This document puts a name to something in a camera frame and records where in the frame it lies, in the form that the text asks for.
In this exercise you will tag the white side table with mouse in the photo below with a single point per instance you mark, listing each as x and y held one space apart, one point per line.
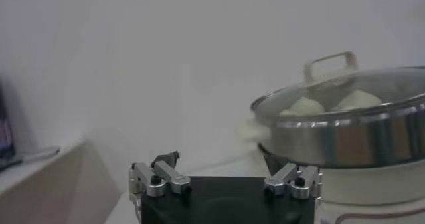
50 192

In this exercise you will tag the black computer mouse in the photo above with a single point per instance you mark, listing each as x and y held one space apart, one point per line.
40 154

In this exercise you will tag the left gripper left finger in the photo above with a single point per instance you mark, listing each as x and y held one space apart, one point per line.
156 179

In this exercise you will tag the glass pot lid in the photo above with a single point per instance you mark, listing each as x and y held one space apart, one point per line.
388 84

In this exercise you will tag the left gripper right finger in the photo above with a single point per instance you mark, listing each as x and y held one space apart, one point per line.
299 182

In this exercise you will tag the perforated steel steamer basket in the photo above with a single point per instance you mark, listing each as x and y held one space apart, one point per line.
348 142

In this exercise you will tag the steel steamer pot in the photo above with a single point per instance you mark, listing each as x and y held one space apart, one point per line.
365 192

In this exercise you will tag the white steamed baozi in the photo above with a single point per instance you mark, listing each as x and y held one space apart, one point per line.
303 107
357 99

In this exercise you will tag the black laptop beside mouse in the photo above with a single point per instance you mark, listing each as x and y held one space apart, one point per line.
5 135

